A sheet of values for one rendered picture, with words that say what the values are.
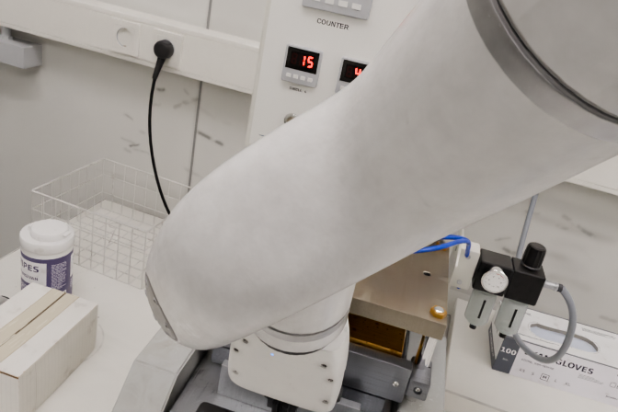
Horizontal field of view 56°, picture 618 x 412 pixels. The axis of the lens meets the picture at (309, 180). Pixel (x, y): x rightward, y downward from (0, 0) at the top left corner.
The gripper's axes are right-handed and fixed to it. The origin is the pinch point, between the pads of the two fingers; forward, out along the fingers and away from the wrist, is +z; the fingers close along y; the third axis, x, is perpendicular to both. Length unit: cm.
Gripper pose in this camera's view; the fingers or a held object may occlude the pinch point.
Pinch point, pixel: (283, 400)
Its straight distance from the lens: 61.8
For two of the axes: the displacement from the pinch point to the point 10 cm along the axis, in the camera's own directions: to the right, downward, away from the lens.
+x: 2.8, -6.3, 7.2
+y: 9.5, 2.6, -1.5
